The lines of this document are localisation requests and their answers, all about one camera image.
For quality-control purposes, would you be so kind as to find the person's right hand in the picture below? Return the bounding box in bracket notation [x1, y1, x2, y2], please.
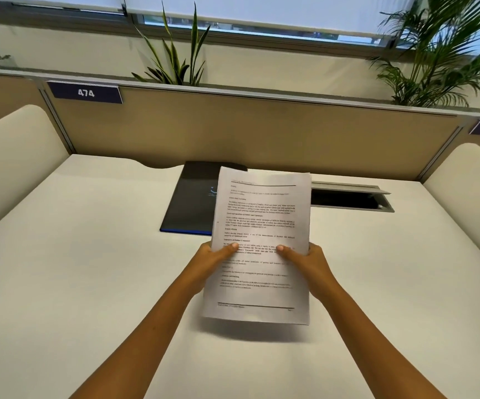
[276, 242, 340, 301]

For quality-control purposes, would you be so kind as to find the beige desk partition panel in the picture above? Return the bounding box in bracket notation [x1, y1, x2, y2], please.
[38, 76, 465, 183]

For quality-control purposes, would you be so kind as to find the snake plant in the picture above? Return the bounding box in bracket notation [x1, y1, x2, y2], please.
[132, 1, 211, 87]

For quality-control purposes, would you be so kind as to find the palm plant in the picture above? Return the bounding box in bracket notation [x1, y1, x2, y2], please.
[368, 0, 480, 108]

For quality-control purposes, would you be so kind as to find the printed white paper stack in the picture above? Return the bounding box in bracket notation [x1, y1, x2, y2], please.
[201, 166, 312, 326]

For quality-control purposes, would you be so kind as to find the grey desk cable hatch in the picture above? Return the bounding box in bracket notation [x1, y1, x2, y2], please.
[310, 181, 395, 213]

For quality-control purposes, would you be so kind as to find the beige side partition panel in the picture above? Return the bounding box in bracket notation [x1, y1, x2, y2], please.
[0, 67, 74, 156]

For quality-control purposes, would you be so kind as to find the cream side divider panel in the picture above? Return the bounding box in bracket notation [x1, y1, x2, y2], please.
[423, 144, 480, 280]
[0, 104, 71, 245]

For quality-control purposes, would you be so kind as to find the black document folder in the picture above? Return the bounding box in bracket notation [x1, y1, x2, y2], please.
[159, 161, 248, 236]

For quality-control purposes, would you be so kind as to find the person's left hand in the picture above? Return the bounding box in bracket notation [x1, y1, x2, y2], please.
[183, 241, 239, 295]

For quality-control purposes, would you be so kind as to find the person's left forearm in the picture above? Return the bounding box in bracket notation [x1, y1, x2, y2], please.
[70, 273, 204, 399]

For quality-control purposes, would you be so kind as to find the white window roller blind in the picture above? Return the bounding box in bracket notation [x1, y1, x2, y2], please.
[0, 0, 480, 42]

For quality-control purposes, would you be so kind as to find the person's right forearm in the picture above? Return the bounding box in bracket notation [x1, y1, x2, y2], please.
[309, 282, 448, 399]

